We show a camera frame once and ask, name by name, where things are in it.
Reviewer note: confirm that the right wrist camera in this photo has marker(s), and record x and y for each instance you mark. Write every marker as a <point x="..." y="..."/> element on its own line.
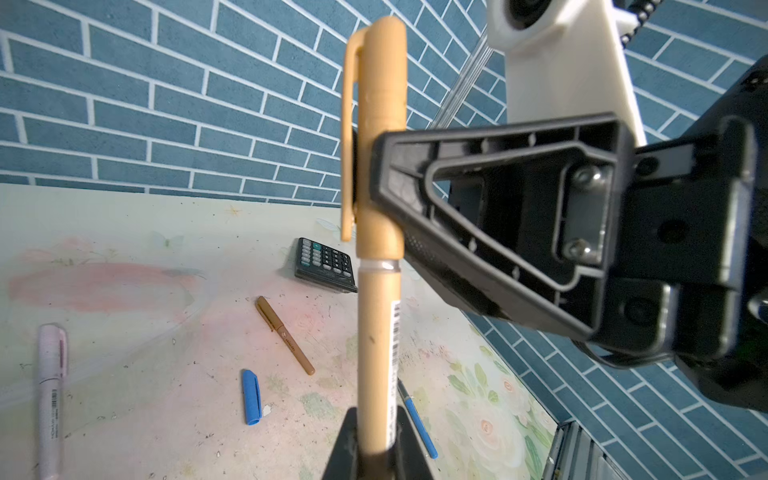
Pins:
<point x="565" y="58"/>

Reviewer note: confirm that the blue pen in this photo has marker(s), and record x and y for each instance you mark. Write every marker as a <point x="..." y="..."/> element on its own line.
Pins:
<point x="417" y="421"/>

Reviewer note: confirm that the black calculator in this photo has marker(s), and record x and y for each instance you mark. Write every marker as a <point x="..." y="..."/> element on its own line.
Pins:
<point x="325" y="266"/>

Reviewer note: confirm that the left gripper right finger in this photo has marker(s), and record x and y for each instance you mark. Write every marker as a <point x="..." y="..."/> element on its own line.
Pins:
<point x="410" y="463"/>

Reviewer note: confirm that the brown pen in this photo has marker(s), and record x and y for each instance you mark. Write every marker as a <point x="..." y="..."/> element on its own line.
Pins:
<point x="276" y="324"/>

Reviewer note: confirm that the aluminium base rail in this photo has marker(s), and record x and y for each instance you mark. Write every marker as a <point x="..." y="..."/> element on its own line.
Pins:
<point x="575" y="455"/>

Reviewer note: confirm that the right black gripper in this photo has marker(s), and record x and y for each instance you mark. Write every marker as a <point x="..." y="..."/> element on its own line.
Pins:
<point x="521" y="222"/>

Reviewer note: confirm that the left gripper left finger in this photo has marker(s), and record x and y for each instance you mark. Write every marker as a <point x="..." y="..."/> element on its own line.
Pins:
<point x="343" y="460"/>

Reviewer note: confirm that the blue pen cap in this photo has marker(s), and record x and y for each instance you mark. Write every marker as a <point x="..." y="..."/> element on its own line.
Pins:
<point x="252" y="402"/>

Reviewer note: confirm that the pink pen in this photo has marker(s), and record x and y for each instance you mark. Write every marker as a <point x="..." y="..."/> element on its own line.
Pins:
<point x="52" y="368"/>

